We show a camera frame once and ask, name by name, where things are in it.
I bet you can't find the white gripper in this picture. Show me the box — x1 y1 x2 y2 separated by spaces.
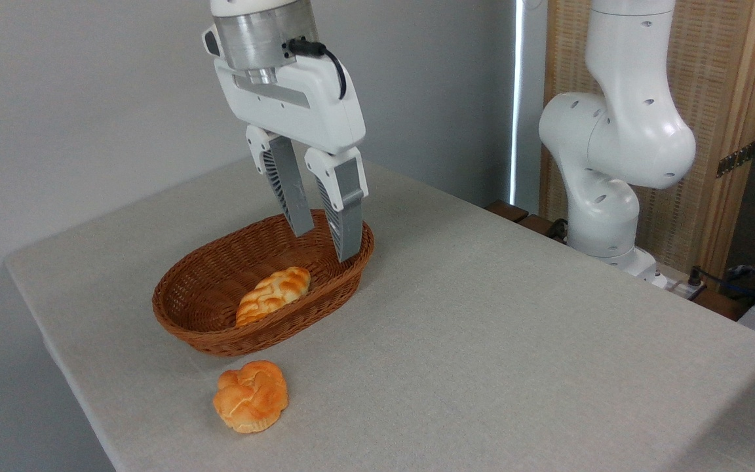
203 26 370 263

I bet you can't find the round orange bread roll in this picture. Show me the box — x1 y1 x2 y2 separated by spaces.
213 360 289 434

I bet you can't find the long braided bread loaf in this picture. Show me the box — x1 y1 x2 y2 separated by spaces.
236 266 311 327

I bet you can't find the brown oval wicker basket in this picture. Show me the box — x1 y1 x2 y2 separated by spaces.
152 210 375 357

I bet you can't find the grey tablecloth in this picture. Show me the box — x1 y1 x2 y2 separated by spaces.
4 146 755 472

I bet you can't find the bright vertical light strip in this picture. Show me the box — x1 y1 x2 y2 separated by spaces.
510 0 524 205

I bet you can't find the metal screen hinge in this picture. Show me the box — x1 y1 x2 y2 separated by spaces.
716 140 755 179

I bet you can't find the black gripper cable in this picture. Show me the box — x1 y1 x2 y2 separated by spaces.
288 38 347 100

